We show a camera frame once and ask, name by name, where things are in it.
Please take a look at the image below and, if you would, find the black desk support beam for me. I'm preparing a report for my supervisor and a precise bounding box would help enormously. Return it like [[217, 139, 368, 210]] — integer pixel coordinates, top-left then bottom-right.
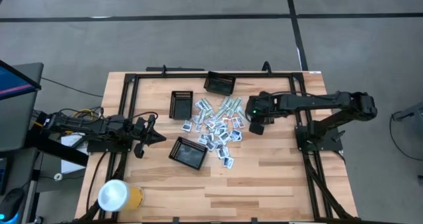
[[25, 131, 90, 168]]

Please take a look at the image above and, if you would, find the black cable beside table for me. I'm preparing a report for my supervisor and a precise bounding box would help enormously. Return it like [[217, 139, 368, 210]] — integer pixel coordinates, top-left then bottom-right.
[[85, 151, 110, 215]]

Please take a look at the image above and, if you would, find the computer monitor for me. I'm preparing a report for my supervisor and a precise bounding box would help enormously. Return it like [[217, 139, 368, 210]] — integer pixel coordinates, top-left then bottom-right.
[[0, 59, 42, 101]]

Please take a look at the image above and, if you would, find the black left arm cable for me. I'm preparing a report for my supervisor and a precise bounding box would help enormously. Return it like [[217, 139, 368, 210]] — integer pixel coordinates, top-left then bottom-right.
[[125, 110, 159, 122]]

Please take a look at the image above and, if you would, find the grey stand base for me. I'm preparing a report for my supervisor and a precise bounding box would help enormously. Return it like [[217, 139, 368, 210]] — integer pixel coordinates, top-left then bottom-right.
[[391, 101, 423, 122]]

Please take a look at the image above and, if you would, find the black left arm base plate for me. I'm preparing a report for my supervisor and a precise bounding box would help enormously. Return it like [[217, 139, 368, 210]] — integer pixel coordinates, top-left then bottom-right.
[[86, 123, 135, 154]]

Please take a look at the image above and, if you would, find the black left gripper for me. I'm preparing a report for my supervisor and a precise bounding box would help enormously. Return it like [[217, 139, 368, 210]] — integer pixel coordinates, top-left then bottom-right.
[[131, 114, 167, 159]]

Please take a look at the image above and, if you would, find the black computer mouse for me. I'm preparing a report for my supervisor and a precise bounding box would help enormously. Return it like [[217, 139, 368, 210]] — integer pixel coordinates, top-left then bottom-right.
[[0, 188, 26, 222]]

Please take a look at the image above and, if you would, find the black looped floor cable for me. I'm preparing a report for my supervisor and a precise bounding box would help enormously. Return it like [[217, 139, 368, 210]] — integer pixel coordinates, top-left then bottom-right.
[[389, 113, 423, 162]]

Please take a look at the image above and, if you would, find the black flat bar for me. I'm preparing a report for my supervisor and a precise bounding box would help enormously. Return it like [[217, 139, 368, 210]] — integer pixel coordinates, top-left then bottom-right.
[[145, 66, 206, 72]]

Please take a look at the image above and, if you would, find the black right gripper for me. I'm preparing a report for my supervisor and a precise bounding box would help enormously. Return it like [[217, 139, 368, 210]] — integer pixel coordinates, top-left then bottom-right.
[[245, 91, 278, 136]]

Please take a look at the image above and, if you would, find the yellow tub with white lid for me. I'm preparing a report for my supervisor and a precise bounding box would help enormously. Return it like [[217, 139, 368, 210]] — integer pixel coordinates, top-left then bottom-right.
[[97, 179, 145, 213]]

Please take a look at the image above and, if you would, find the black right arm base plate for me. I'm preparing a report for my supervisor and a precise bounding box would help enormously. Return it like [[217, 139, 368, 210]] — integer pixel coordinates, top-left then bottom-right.
[[295, 123, 344, 152]]

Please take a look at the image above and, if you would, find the yellow cable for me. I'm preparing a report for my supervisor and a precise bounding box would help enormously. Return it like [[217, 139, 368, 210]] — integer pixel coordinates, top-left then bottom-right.
[[32, 108, 95, 134]]

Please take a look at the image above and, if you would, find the white paper sheet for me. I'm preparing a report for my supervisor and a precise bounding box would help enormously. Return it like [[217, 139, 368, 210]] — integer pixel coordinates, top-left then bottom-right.
[[60, 133, 87, 174]]

